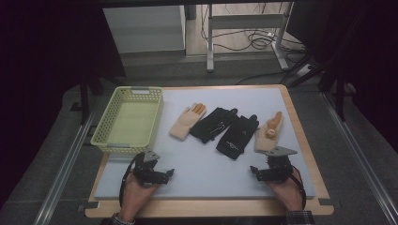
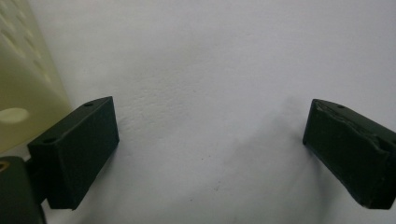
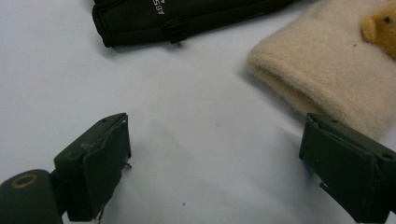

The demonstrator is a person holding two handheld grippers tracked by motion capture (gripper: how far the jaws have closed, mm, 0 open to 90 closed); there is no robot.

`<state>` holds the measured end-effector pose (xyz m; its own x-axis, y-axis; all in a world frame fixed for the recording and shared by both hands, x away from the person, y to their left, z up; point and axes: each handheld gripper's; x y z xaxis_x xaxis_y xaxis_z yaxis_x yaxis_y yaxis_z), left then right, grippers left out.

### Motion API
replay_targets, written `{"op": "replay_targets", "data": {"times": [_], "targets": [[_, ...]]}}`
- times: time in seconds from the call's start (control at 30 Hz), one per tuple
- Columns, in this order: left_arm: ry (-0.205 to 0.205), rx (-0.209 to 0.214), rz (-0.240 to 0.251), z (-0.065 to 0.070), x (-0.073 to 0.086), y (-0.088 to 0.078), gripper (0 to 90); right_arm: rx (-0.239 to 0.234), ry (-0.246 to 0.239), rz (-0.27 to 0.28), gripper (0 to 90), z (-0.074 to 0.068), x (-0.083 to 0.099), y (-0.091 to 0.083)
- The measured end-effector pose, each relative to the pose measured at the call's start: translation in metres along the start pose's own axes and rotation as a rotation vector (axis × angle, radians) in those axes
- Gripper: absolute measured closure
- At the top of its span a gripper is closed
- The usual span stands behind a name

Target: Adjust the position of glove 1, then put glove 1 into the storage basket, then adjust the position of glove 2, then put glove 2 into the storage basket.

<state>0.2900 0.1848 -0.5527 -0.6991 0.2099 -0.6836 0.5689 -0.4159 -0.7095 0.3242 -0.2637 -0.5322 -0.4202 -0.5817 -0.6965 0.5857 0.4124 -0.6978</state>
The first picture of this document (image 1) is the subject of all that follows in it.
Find light green plastic basket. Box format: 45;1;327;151
90;85;164;155

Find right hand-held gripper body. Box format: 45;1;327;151
261;145;299;184

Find black floor cables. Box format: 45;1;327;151
201;3;309;54

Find white power strip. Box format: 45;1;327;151
294;63;313;78

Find white cabinet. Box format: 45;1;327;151
102;5;187;54

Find aluminium rail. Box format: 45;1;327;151
321;93;398;223
32;111;97;225

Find black glove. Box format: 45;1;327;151
189;107;239;144
216;113;260;160

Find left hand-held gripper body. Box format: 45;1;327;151
132;149;168;188

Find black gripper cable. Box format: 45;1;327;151
118;152;145;208
289;167;308;210

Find cream knit glove orange fingers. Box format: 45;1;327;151
169;102;207;142
253;111;284;154

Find black curtain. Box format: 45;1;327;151
0;0;127;207
285;0;398;153

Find person's right sleeve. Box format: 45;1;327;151
284;209;317;225

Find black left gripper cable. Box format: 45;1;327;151
118;152;145;208

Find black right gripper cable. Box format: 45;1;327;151
289;167;308;210

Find person's left sleeve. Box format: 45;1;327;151
107;213;136;225

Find grey metal desk frame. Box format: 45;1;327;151
206;2;296;73

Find black stand leg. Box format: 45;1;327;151
78;73;106;126
317;60;356;122

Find person's sleeve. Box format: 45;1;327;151
107;213;136;225
284;209;317;225

